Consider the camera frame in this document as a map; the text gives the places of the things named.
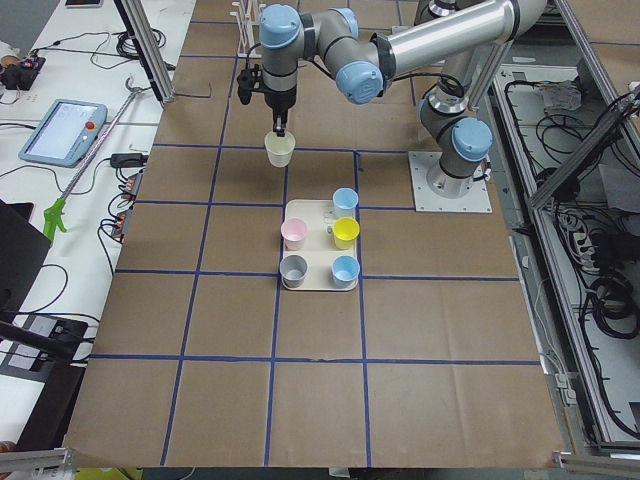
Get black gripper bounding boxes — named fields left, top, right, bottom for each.
left=264, top=88, right=295, bottom=137

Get cream bunny tray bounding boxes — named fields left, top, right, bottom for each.
left=283, top=199, right=359, bottom=291

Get white ikea cup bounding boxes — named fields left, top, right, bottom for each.
left=264, top=131, right=296, bottom=168

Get light blue cup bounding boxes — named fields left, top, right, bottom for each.
left=332, top=187, right=359, bottom=219
left=331, top=255, right=360, bottom=289

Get grey cup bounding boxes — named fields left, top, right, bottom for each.
left=279, top=254, right=308, bottom=289

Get aluminium frame post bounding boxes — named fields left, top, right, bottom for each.
left=114, top=0, right=175, bottom=105

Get black red electronics box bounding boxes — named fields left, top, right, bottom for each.
left=1, top=56, right=46, bottom=91

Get black power adapter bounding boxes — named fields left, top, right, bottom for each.
left=109, top=152, right=148, bottom=168

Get blue teach pendant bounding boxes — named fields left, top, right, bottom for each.
left=18, top=99, right=108, bottom=167

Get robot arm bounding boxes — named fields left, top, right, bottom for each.
left=238, top=1, right=546, bottom=199

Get black monitor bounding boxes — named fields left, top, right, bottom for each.
left=0, top=202, right=51, bottom=323

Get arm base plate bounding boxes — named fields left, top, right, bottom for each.
left=408, top=151, right=492, bottom=214

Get yellow cup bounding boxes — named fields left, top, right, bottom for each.
left=328, top=217, right=360, bottom=250

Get pink cup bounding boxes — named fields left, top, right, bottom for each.
left=280, top=218, right=308, bottom=251

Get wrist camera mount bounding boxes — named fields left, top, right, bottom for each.
left=236, top=64, right=263, bottom=105

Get green handled reacher grabber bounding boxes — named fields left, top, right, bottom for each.
left=43, top=76, right=149, bottom=241

